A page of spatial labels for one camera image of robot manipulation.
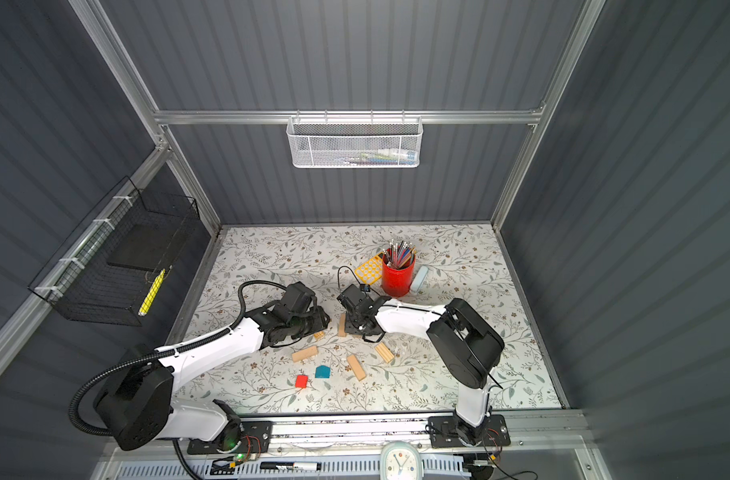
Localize grooved light wood block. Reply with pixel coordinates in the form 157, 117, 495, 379
374, 343, 396, 364

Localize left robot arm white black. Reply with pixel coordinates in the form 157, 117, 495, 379
94, 282, 330, 453

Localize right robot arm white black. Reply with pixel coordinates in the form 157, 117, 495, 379
337, 285, 505, 428

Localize teal block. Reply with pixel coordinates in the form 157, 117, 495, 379
315, 365, 331, 379

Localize yellow calculator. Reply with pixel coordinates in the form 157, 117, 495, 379
355, 254, 383, 285

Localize red pencil cup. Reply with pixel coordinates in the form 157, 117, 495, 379
381, 256, 415, 298

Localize light blue eraser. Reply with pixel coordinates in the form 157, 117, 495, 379
410, 265, 429, 293

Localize bundle of pens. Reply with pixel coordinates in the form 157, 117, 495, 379
382, 240, 415, 270

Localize red cube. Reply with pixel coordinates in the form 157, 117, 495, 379
295, 375, 308, 389

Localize markers in white basket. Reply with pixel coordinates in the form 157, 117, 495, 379
340, 148, 419, 168

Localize black marker pen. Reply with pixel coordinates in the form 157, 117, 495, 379
259, 461, 322, 472

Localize yellow marker pen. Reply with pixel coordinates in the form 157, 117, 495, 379
138, 269, 167, 317

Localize black foam pad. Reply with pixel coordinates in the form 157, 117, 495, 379
106, 224, 187, 272

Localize white alarm clock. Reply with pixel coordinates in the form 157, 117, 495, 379
379, 442, 424, 480

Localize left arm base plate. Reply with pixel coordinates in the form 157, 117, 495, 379
186, 421, 273, 455

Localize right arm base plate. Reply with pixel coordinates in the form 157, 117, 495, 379
425, 414, 511, 449

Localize white wire mesh basket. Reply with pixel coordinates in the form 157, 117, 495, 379
286, 119, 424, 169

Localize black wire mesh basket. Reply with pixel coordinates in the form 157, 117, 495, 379
29, 181, 200, 326

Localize black corrugated cable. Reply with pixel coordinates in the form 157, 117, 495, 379
67, 279, 289, 480

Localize aluminium rail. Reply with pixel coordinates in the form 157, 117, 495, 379
242, 409, 594, 454

